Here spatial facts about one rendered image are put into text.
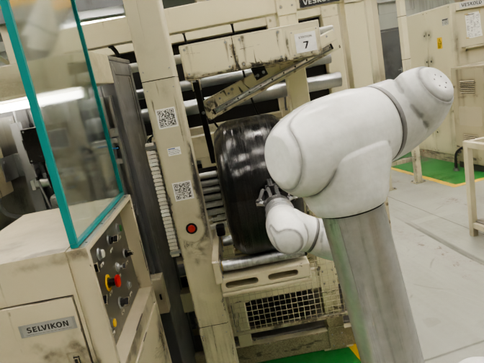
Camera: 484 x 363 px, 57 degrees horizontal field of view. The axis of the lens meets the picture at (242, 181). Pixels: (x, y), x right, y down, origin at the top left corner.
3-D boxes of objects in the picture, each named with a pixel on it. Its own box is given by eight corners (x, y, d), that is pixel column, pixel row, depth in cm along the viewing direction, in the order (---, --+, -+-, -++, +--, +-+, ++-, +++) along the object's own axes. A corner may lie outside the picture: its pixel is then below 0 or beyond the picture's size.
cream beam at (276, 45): (185, 81, 193) (178, 45, 190) (189, 81, 218) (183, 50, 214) (324, 54, 193) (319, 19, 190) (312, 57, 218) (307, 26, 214)
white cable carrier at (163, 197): (171, 257, 184) (144, 143, 174) (172, 253, 189) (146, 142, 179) (181, 255, 184) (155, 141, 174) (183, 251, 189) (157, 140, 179)
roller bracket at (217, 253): (216, 285, 174) (211, 262, 172) (217, 248, 213) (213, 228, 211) (224, 284, 174) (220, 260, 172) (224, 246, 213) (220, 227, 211)
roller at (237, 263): (218, 258, 180) (220, 266, 182) (219, 266, 176) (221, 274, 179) (304, 242, 180) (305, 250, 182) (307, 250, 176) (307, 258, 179)
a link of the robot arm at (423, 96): (379, 104, 89) (328, 122, 83) (441, 40, 73) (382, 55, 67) (417, 160, 85) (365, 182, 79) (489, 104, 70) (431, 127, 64)
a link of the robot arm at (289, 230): (258, 229, 132) (299, 240, 134) (264, 256, 117) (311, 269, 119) (271, 196, 128) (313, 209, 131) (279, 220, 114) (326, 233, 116)
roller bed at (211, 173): (191, 235, 223) (178, 178, 216) (192, 226, 237) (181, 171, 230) (230, 227, 223) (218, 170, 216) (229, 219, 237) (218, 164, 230)
